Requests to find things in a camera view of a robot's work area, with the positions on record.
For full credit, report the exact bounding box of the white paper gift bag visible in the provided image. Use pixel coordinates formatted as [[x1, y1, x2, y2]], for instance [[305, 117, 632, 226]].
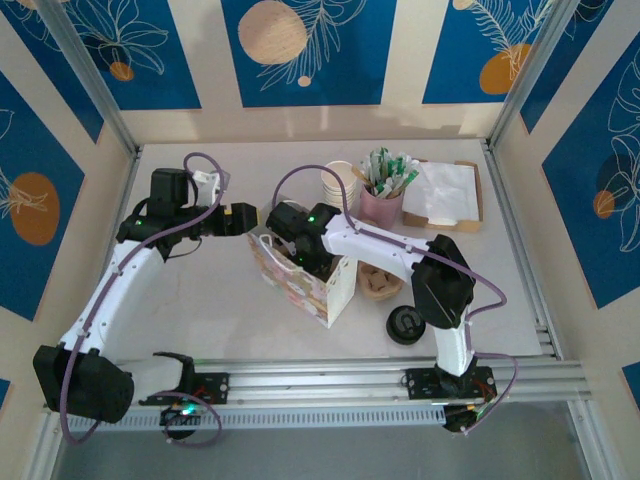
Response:
[[247, 232, 359, 330]]

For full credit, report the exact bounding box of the brown cardboard cup carrier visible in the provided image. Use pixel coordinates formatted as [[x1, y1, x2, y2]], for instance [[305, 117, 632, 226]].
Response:
[[355, 260, 407, 303]]

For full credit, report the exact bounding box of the stack of white paper cups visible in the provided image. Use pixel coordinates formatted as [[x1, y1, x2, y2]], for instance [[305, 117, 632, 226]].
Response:
[[319, 159, 359, 209]]

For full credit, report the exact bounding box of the pink ceramic mug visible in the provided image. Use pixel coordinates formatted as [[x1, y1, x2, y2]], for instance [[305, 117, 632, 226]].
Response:
[[358, 185, 405, 228]]

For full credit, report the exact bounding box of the green white sugar stick bundle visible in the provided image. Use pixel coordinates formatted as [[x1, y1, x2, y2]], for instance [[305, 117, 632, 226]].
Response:
[[360, 146, 422, 199]]

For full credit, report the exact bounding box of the stack of black cup lids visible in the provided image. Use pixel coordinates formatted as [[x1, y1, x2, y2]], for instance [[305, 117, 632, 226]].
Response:
[[385, 304, 428, 347]]

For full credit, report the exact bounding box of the wooden napkin tray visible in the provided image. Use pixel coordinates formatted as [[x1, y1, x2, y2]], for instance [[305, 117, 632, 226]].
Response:
[[402, 159, 486, 233]]

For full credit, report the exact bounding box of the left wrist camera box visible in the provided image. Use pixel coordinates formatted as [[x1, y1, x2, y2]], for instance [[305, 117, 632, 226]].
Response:
[[192, 168, 225, 202]]

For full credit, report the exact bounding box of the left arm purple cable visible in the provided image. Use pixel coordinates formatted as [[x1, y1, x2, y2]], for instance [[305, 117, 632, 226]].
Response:
[[59, 151, 225, 449]]

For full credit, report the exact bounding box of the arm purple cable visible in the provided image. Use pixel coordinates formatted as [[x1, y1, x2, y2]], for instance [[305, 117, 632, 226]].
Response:
[[59, 151, 225, 449], [273, 165, 520, 436]]

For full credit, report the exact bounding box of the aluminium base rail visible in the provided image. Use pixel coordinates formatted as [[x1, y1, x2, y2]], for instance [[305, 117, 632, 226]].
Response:
[[42, 355, 594, 414]]

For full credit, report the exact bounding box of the blue floral wall panel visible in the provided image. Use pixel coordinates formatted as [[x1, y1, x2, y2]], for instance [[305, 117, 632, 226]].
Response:
[[0, 72, 87, 322], [49, 0, 203, 112], [0, 0, 105, 145], [421, 0, 556, 106], [519, 0, 640, 135], [542, 44, 640, 310], [221, 0, 400, 108]]

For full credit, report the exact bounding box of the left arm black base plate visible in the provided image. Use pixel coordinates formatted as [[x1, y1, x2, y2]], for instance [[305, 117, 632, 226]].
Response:
[[142, 372, 232, 407]]

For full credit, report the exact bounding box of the aluminium frame post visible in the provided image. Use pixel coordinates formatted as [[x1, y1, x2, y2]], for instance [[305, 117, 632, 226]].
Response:
[[34, 0, 142, 157], [485, 0, 586, 151]]

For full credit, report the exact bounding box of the grey slotted cable duct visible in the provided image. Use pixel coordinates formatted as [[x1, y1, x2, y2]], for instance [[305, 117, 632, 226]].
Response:
[[64, 405, 447, 433]]

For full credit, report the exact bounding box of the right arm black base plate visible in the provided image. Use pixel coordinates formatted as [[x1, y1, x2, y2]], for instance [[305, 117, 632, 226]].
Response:
[[402, 367, 498, 402]]

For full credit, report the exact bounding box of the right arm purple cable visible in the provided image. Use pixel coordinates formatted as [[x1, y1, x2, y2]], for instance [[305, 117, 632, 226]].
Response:
[[273, 165, 520, 436]]

